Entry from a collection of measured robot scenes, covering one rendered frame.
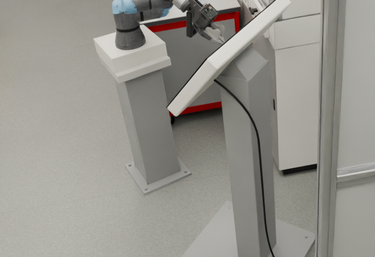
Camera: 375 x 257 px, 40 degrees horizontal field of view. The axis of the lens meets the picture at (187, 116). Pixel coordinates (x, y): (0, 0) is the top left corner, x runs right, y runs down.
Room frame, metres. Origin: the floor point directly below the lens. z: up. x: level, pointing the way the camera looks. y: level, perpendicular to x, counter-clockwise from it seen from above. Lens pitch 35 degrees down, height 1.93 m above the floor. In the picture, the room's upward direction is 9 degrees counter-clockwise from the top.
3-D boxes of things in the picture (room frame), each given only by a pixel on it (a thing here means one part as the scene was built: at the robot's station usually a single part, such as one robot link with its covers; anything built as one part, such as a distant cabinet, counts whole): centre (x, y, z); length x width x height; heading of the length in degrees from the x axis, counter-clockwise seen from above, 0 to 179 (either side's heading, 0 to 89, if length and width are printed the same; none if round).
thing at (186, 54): (3.02, -0.09, 0.38); 0.62 x 0.58 x 0.76; 3
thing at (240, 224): (1.61, -0.19, 0.51); 0.50 x 0.45 x 1.02; 51
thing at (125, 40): (2.31, 0.22, 0.88); 0.15 x 0.15 x 0.10
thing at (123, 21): (2.31, 0.21, 1.00); 0.13 x 0.12 x 0.14; 102
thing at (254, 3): (2.31, -0.42, 0.87); 0.29 x 0.02 x 0.11; 3
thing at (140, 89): (2.31, 0.22, 0.38); 0.30 x 0.30 x 0.76; 22
